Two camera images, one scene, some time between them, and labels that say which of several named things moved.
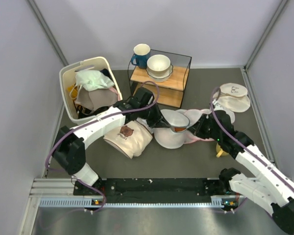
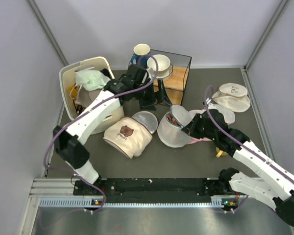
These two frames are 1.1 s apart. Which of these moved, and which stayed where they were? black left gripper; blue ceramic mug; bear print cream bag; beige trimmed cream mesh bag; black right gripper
Moved: black left gripper
Stayed: black right gripper; beige trimmed cream mesh bag; bear print cream bag; blue ceramic mug
